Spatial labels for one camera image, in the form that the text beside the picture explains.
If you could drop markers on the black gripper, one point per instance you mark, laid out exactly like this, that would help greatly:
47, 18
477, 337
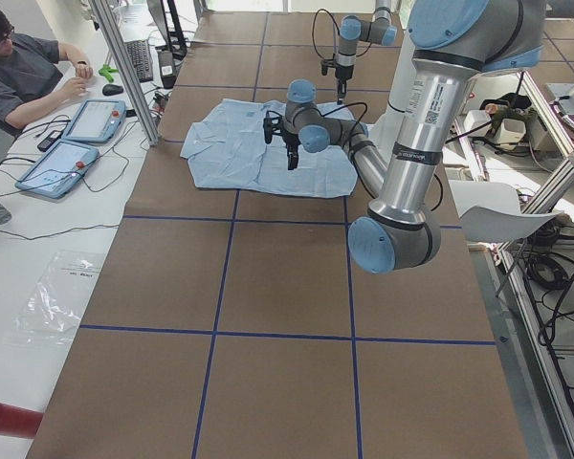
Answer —
290, 142
342, 78

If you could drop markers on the light blue button-up shirt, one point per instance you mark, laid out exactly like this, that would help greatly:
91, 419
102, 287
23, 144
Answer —
227, 150

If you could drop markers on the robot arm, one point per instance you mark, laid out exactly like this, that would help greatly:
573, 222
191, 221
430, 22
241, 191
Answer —
453, 42
354, 30

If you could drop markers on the white curved panel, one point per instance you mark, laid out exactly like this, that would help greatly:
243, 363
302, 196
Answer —
490, 212

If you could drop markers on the black keyboard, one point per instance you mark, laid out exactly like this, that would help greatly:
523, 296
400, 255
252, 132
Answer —
140, 57

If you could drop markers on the black computer mouse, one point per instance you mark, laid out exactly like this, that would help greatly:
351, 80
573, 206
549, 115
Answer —
110, 89

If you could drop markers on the upper blue teach pendant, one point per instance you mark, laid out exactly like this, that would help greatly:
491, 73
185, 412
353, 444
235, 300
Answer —
96, 121

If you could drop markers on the blue teach pendant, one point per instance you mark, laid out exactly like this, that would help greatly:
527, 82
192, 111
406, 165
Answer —
58, 170
96, 121

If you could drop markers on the lower blue teach pendant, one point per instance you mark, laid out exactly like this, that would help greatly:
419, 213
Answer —
58, 170

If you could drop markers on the seated person in grey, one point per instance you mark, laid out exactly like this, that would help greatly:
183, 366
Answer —
37, 76

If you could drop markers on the clear plastic bag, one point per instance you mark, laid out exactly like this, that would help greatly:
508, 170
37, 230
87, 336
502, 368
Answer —
54, 310

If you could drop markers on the red fire extinguisher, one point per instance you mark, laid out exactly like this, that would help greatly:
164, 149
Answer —
19, 422

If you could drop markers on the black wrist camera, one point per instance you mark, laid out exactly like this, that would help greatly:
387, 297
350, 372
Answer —
272, 126
326, 65

